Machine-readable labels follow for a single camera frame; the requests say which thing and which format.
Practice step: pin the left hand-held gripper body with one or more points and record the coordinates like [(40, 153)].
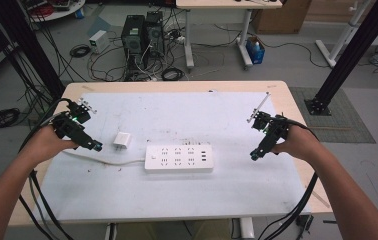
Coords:
[(72, 128)]

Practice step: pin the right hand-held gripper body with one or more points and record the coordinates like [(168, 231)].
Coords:
[(272, 130)]

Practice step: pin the white charger plug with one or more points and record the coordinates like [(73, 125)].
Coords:
[(122, 140)]

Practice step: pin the white power strip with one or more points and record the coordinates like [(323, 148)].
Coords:
[(178, 158)]

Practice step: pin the person's left hand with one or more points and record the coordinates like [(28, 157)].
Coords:
[(48, 143)]

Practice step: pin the person's right hand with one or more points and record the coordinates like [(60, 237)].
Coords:
[(298, 143)]

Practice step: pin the grey floor mat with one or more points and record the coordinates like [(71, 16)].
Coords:
[(343, 123)]

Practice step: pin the white table leg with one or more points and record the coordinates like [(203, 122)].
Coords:
[(246, 228), (110, 231)]

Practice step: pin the blue box with bottles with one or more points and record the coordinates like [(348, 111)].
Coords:
[(255, 51)]

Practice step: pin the white table mat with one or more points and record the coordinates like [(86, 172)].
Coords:
[(177, 200)]

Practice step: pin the small white box device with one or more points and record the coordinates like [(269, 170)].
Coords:
[(98, 40)]

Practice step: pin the black computer tower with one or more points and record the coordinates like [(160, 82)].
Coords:
[(133, 40), (154, 35)]

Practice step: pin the brown cardboard box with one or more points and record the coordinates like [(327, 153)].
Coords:
[(282, 16)]

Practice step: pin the white metal stand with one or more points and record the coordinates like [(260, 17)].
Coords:
[(342, 40)]

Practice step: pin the round white table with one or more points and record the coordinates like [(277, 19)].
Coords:
[(60, 10)]

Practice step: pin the white desk with legs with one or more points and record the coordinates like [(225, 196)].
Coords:
[(227, 4)]

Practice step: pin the black metal frame post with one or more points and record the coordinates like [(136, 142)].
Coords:
[(353, 56), (27, 46)]

